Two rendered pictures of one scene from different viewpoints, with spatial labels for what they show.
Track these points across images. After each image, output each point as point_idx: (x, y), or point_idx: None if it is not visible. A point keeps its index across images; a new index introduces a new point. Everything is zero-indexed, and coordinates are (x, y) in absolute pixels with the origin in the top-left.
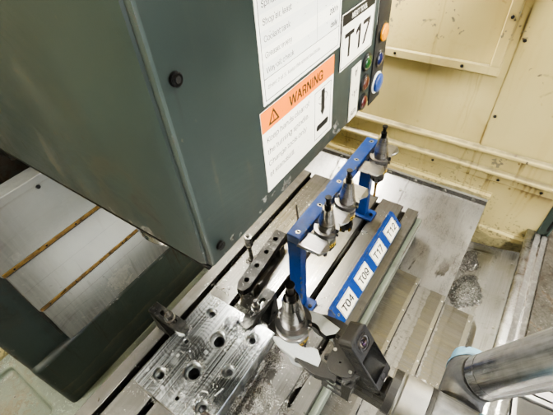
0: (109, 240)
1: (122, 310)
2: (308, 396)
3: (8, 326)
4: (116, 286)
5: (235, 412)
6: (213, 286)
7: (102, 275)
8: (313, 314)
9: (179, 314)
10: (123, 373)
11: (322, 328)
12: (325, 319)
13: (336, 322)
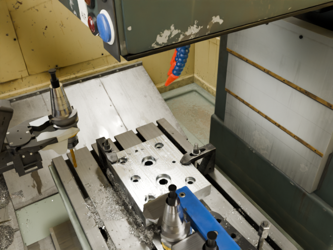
0: (272, 109)
1: (250, 161)
2: (94, 241)
3: (222, 80)
4: (255, 141)
5: (119, 194)
6: (241, 214)
7: (255, 122)
8: (61, 132)
9: (215, 179)
10: (184, 144)
11: (47, 133)
12: (51, 137)
13: (42, 141)
